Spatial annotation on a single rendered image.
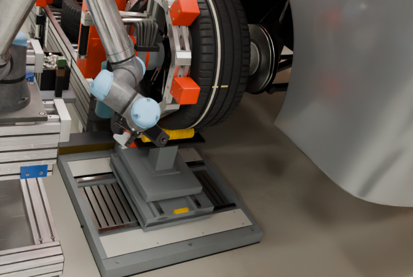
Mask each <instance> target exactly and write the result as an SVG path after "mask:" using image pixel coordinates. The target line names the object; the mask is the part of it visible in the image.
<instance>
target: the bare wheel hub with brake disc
mask: <svg viewBox="0 0 413 277"><path fill-rule="evenodd" d="M248 26H249V32H250V40H251V45H250V47H251V51H250V53H251V57H250V59H251V62H250V70H249V76H248V81H247V83H246V88H245V92H248V93H255V92H259V91H261V90H263V89H264V88H265V87H266V86H267V84H268V83H269V82H270V80H271V78H272V75H273V71H274V68H275V47H274V44H273V40H272V37H271V35H270V34H269V32H268V31H267V30H266V29H265V28H264V27H263V26H261V25H257V24H248Z"/></svg>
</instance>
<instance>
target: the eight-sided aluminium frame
mask: <svg viewBox="0 0 413 277"><path fill-rule="evenodd" d="M155 1H157V2H158V3H159V5H160V6H162V7H163V9H164V11H165V17H166V22H167V29H168V37H169V41H170V48H171V64H170V69H169V72H168V77H167V83H166V86H165V91H164V94H163V100H162V102H160V103H159V104H158V105H159V107H160V118H159V119H161V118H162V117H165V116H166V115H168V114H171V113H172V112H175V111H177V110H178V109H179V106H180V104H179V103H178V102H177V101H176V100H175V99H174V97H173V96H172V95H171V93H170V89H171V85H172V81H173V78H174V77H187V73H188V70H189V66H190V65H191V50H190V47H189V40H188V36H187V29H186V26H179V25H173V24H172V22H171V17H170V13H169V8H170V7H171V5H172V4H173V3H174V1H175V0H155ZM147 4H148V0H129V1H128V2H127V4H126V7H125V12H138V13H141V12H142V10H143V9H144V8H145V7H146V6H147ZM124 26H125V29H126V31H127V34H129V30H130V25H124ZM177 30H178V31H177ZM135 33H136V28H135V27H134V25H132V26H131V30H130V36H136V34H135ZM178 38H179V39H178ZM134 90H136V91H137V92H138V93H139V94H141V95H142V96H144V94H143V93H142V91H141V89H140V84H139V83H138V84H137V86H136V87H135V88H134ZM144 97H145V96H144Z"/></svg>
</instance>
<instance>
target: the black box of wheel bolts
mask: <svg viewBox="0 0 413 277"><path fill-rule="evenodd" d="M57 56H63V54H62V52H44V62H43V72H42V73H39V72H35V73H34V76H35V78H36V81H37V84H38V86H39V89H40V90H55V79H56V74H55V67H56V57H57ZM65 69H66V72H65V76H64V78H63V90H68V88H69V77H70V71H71V69H70V67H69V66H68V64H67V62H66V67H65Z"/></svg>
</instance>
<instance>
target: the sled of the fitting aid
mask: <svg viewBox="0 0 413 277"><path fill-rule="evenodd" d="M109 166H110V167H111V169H112V172H113V173H114V175H115V177H116V179H117V181H118V183H119V185H120V187H121V189H122V190H123V192H124V194H125V196H126V198H127V200H128V202H129V204H130V206H131V207H132V210H133V212H134V213H135V215H136V217H137V219H138V221H139V223H140V225H141V227H142V228H143V230H144V232H146V231H150V230H155V229H159V228H165V227H170V226H174V225H179V224H185V223H188V222H194V221H197V220H203V219H209V218H211V215H212V212H213V209H214V206H213V205H212V203H211V201H210V200H209V199H208V197H207V196H206V195H205V193H204V192H203V190H202V191H201V193H197V194H193V195H186V196H182V197H176V198H169V199H164V200H158V201H151V202H145V200H144V198H143V196H142V194H141V193H140V191H139V189H138V188H137V186H136V184H135V182H134V180H133V179H132V177H131V175H130V173H129V172H128V170H127V168H126V166H125V165H124V163H123V161H122V159H121V157H120V155H119V154H111V159H110V163H109Z"/></svg>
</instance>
